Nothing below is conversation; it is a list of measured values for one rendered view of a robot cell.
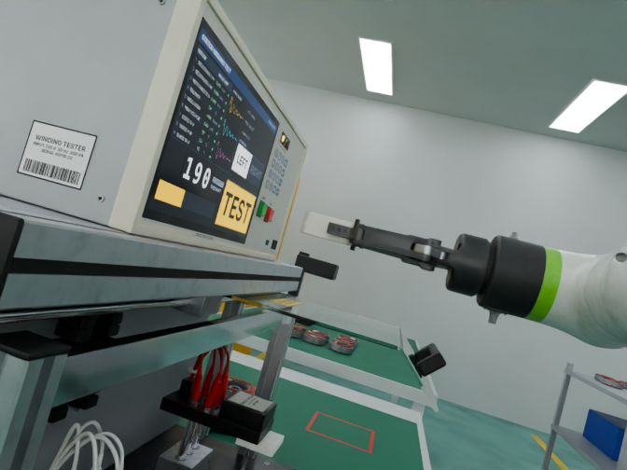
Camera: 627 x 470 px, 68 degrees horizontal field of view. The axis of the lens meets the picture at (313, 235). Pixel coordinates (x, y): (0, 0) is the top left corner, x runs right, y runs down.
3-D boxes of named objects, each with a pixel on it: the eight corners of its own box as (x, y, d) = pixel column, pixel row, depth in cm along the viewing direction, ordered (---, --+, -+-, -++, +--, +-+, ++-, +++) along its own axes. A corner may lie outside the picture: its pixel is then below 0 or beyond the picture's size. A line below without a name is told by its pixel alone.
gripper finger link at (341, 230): (364, 242, 61) (362, 241, 58) (327, 233, 62) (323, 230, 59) (367, 232, 61) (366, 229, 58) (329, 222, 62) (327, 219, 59)
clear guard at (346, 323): (424, 373, 76) (434, 338, 76) (438, 413, 53) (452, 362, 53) (242, 315, 82) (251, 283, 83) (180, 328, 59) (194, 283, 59)
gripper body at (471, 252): (481, 298, 54) (403, 277, 56) (470, 297, 62) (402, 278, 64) (498, 237, 54) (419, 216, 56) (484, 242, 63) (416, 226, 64)
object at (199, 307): (217, 314, 65) (226, 285, 65) (199, 317, 59) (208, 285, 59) (188, 305, 65) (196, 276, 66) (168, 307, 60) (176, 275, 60)
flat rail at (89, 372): (287, 323, 85) (292, 307, 85) (13, 421, 24) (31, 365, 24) (281, 321, 85) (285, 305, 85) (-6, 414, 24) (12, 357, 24)
